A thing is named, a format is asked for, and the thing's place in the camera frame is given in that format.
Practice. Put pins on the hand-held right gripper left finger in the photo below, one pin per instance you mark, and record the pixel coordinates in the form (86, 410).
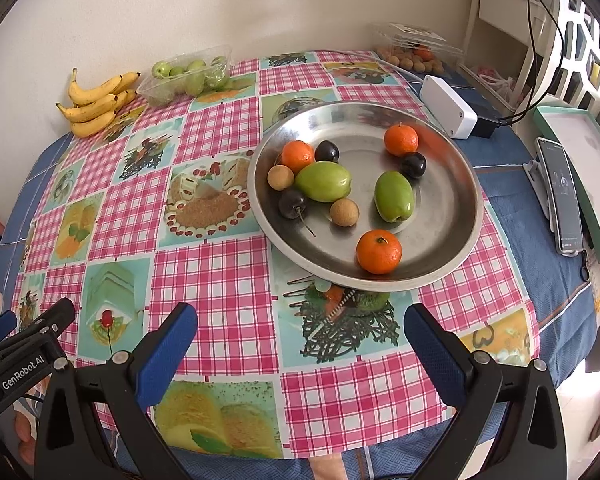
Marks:
(167, 350)

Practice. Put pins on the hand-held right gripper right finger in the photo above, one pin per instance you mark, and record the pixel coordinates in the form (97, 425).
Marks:
(432, 355)

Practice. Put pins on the orange mandarin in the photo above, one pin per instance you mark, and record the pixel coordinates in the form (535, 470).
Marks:
(298, 156)
(378, 252)
(401, 140)

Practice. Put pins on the round steel plate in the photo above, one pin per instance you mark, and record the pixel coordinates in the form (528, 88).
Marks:
(440, 210)

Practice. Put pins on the large green jujube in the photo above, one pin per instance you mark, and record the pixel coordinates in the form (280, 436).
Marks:
(394, 197)
(323, 181)

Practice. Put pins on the brown longan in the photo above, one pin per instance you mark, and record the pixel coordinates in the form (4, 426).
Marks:
(344, 212)
(281, 178)

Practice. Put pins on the dark purple plum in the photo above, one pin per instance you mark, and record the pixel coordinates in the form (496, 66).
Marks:
(327, 151)
(293, 204)
(413, 165)

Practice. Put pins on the black scissors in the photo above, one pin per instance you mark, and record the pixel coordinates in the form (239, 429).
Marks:
(585, 270)

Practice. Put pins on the white phone stand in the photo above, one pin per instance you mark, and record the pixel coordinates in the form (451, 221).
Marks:
(537, 180)

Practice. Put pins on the smartphone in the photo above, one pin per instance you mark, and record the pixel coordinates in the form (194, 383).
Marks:
(560, 195)

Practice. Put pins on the yellow banana bunch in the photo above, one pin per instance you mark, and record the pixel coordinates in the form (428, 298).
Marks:
(92, 110)

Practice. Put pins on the black power adapter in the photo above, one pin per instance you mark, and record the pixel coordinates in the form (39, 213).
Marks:
(486, 125)

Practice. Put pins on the clear plastic jujube tray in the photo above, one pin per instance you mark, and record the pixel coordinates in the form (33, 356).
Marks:
(152, 95)

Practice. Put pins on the white plastic box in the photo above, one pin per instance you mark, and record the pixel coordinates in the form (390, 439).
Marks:
(447, 105)

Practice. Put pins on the teal edged white box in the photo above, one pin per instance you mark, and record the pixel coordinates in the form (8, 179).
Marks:
(580, 135)

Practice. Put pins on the pile of small green jujubes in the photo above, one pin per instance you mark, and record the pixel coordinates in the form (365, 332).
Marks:
(195, 85)

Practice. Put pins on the white knotted bag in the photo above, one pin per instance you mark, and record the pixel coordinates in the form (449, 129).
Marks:
(502, 85)

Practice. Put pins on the pile of brown longans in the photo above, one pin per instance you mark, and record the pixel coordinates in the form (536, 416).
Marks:
(420, 65)

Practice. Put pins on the small tangerine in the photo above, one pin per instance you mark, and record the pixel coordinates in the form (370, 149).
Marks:
(422, 52)

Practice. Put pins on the clear plastic longan box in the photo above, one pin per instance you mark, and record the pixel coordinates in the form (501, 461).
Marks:
(415, 35)

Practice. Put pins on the white lattice panel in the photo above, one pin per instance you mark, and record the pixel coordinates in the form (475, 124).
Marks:
(580, 67)

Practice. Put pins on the white wooden shelf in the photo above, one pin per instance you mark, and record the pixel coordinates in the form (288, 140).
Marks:
(500, 15)

